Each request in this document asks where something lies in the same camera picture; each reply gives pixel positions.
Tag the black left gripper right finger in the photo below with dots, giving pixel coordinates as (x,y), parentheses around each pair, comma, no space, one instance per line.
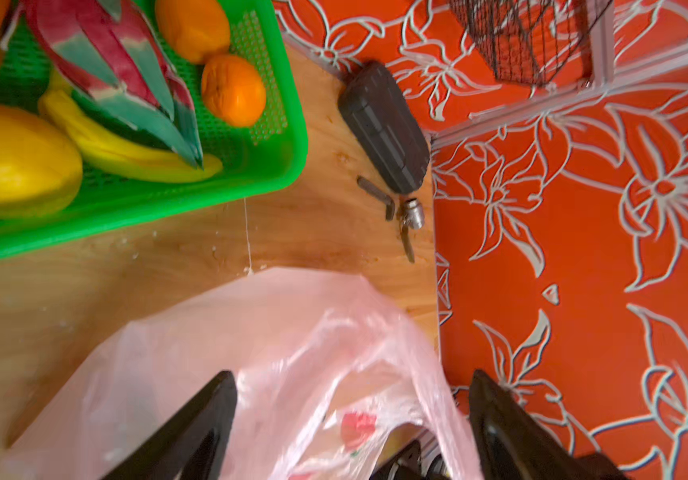
(511,445)

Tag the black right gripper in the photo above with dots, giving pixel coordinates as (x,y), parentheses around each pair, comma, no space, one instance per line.
(406,465)

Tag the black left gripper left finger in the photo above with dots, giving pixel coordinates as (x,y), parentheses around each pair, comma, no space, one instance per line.
(192,443)

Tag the pink translucent plastic bag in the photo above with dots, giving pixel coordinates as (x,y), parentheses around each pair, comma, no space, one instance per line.
(325,367)

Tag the yellow lemon fruit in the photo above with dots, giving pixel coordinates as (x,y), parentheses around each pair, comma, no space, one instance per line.
(41,170)

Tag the red green dragon fruit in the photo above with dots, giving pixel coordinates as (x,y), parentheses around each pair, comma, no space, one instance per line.
(108,52)

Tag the silver metal fitting tool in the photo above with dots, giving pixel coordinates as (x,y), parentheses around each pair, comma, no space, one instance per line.
(412,217)

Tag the yellow toy banana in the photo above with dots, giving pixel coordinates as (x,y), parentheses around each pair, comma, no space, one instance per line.
(113,154)

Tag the black plastic tool case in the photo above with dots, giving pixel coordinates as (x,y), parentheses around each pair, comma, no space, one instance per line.
(375,110)

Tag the dark metal bracket tool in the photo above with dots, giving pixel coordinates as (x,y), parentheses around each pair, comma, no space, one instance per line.
(371,189)

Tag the black wire wall basket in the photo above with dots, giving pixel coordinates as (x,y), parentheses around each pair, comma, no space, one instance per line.
(541,44)

